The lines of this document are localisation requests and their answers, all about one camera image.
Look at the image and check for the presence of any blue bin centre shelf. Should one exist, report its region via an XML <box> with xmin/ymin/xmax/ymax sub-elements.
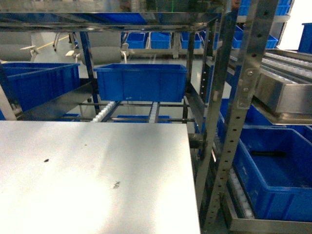
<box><xmin>95</xmin><ymin>63</ymin><xmax>187</xmax><ymax>102</ymax></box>

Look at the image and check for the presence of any steel shelf rack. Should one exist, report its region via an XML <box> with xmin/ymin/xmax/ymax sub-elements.
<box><xmin>0</xmin><ymin>0</ymin><xmax>312</xmax><ymax>232</ymax></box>

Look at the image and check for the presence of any blue bin lower right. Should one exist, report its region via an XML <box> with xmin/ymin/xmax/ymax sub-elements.
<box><xmin>233</xmin><ymin>128</ymin><xmax>312</xmax><ymax>222</ymax></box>

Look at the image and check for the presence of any blue bin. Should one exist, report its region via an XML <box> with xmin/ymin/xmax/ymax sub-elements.
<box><xmin>3</xmin><ymin>62</ymin><xmax>80</xmax><ymax>112</ymax></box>
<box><xmin>233</xmin><ymin>128</ymin><xmax>312</xmax><ymax>222</ymax></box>

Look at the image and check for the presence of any blue bin far left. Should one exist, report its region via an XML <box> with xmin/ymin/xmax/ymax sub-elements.
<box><xmin>3</xmin><ymin>62</ymin><xmax>80</xmax><ymax>112</ymax></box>

